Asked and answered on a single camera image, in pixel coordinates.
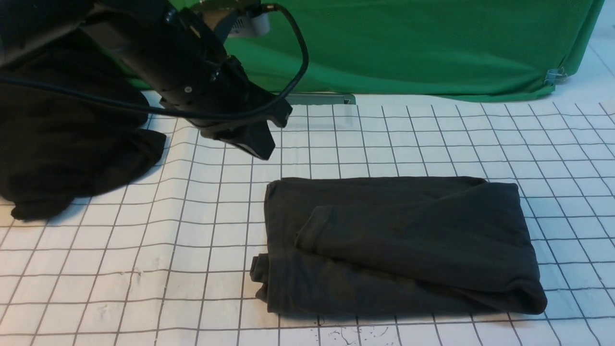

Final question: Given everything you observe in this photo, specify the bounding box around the black clothes pile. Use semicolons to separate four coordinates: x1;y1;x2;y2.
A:
0;31;167;221

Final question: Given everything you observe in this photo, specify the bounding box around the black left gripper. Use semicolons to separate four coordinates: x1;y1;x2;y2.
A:
159;10;293;161

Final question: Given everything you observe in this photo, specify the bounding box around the gray long sleeve shirt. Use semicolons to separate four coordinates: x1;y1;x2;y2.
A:
250;176;548;317

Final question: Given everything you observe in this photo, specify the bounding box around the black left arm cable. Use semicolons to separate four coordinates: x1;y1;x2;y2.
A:
0;2;309;121

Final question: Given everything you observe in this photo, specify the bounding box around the white grid table cover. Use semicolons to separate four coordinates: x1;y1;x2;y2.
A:
0;97;615;346

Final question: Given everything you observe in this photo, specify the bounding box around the metal binder clip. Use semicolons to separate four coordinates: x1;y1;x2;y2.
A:
543;66;568;86

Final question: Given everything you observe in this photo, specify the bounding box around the green backdrop cloth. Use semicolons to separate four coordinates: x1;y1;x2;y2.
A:
120;0;607;102

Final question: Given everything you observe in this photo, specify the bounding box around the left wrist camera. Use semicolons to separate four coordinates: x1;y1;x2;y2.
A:
202;0;272;39

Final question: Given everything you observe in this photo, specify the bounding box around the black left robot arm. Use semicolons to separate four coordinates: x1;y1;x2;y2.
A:
0;0;309;161

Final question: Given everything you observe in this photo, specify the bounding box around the metal bar at backdrop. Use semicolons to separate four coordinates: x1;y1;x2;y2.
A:
286;92;357;106

